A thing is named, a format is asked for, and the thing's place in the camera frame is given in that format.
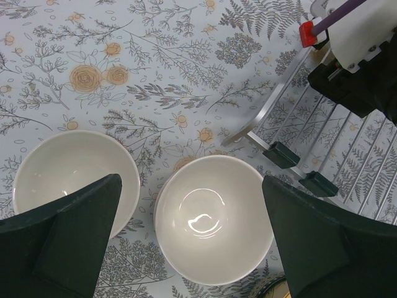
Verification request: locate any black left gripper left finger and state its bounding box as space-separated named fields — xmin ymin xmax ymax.
xmin=1 ymin=174 xmax=122 ymax=297

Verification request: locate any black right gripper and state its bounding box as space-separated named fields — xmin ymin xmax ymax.
xmin=308 ymin=40 xmax=396 ymax=124

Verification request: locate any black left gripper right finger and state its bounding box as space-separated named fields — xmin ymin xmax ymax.
xmin=262 ymin=176 xmax=396 ymax=297

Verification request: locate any red ceramic bowl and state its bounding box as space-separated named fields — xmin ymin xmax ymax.
xmin=12 ymin=130 xmax=140 ymax=238

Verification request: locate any beige bowl white flower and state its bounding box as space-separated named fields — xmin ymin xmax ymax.
xmin=155 ymin=155 xmax=274 ymax=286

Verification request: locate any beige floral bowl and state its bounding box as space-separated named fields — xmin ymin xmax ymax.
xmin=153 ymin=183 xmax=166 ymax=232

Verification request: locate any silver metal dish rack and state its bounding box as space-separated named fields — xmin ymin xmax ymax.
xmin=223 ymin=48 xmax=396 ymax=224

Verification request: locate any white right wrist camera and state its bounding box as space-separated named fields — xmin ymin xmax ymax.
xmin=299 ymin=0 xmax=396 ymax=73

